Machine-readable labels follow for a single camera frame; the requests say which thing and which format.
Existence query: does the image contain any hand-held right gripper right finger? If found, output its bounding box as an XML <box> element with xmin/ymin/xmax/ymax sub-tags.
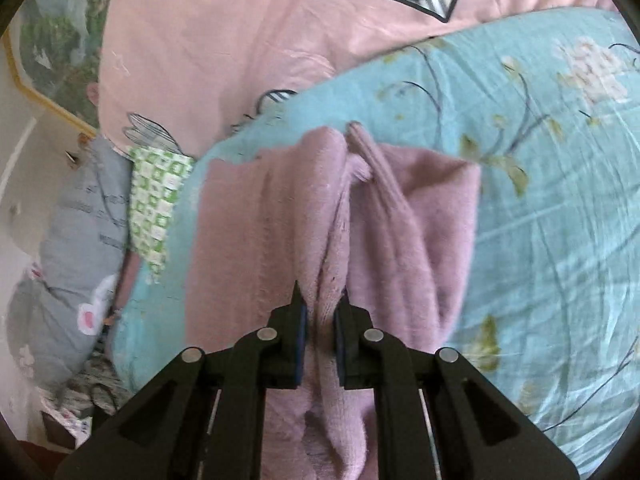
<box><xmin>334</xmin><ymin>285</ymin><xmax>581</xmax><ymax>480</ymax></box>

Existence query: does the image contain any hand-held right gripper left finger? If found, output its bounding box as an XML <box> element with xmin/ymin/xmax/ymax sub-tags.
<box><xmin>52</xmin><ymin>280</ymin><xmax>307</xmax><ymax>480</ymax></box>

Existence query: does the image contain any pink knitted sweater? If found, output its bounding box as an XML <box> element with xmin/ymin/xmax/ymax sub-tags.
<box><xmin>185</xmin><ymin>121</ymin><xmax>482</xmax><ymax>480</ymax></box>

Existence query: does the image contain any green checked pillow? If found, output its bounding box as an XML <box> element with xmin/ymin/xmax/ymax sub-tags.
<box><xmin>127</xmin><ymin>145</ymin><xmax>197</xmax><ymax>277</ymax></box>

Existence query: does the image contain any grey printed pillow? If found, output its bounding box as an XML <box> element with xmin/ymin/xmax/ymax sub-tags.
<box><xmin>7</xmin><ymin>137</ymin><xmax>135</xmax><ymax>391</ymax></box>

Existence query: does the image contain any teal floral bedsheet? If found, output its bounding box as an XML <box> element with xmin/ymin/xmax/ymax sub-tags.
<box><xmin>110</xmin><ymin>7</ymin><xmax>640</xmax><ymax>461</ymax></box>

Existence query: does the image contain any pink quilt with plaid hearts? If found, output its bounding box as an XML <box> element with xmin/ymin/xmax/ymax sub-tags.
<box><xmin>97</xmin><ymin>0</ymin><xmax>626</xmax><ymax>161</ymax></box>

